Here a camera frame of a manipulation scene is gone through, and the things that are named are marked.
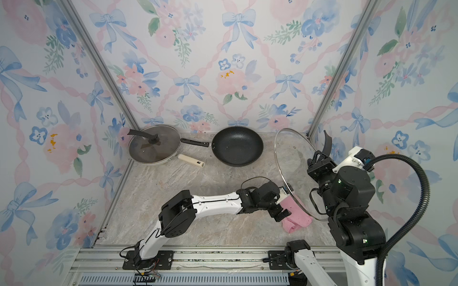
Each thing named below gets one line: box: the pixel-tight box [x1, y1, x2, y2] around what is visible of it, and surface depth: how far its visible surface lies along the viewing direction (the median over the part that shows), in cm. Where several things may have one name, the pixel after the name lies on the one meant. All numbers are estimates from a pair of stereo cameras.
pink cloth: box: [279, 195, 314, 234], surface depth 83 cm
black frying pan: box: [180, 126, 264, 167], surface depth 114 cm
